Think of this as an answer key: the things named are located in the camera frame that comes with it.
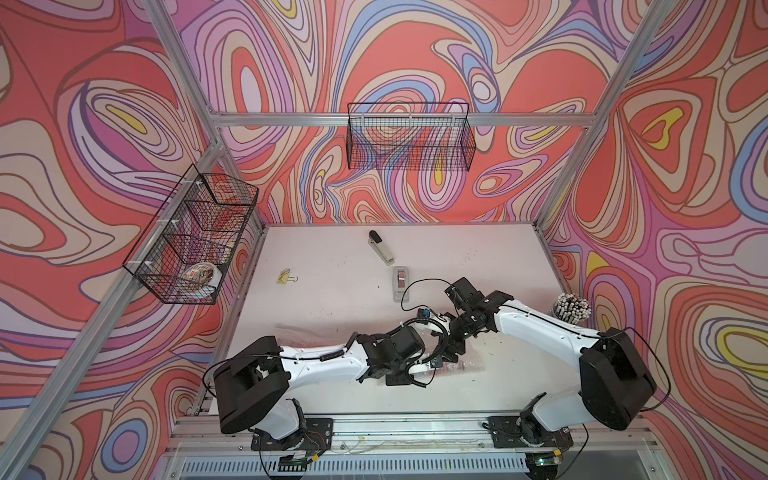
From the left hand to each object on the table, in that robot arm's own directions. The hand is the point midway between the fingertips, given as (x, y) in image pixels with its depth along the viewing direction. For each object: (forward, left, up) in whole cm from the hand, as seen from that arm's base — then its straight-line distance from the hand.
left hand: (412, 366), depth 82 cm
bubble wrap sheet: (0, -15, +2) cm, 16 cm away
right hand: (+3, -7, +3) cm, 9 cm away
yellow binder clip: (+32, +43, -2) cm, 54 cm away
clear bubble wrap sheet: (+6, +31, +5) cm, 32 cm away
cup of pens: (+9, -41, +16) cm, 44 cm away
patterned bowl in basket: (+12, +53, +24) cm, 59 cm away
